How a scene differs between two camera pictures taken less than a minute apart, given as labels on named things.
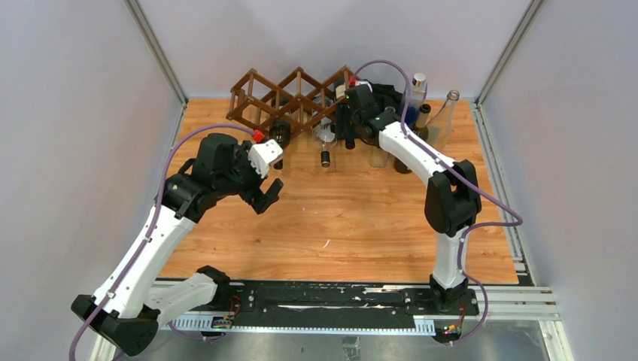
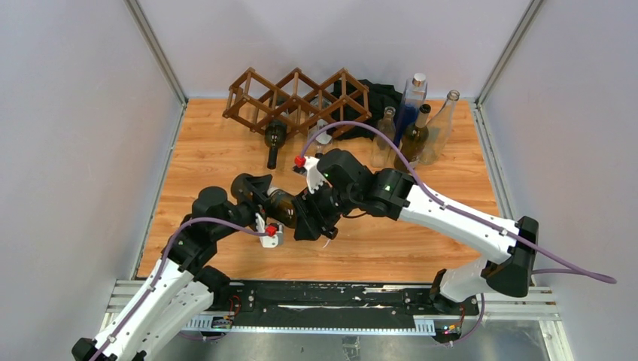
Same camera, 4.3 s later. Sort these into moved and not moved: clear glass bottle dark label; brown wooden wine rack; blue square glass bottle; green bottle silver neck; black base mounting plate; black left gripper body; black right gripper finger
Moved: black left gripper body; black right gripper finger
Not moved: clear glass bottle dark label; green bottle silver neck; blue square glass bottle; black base mounting plate; brown wooden wine rack
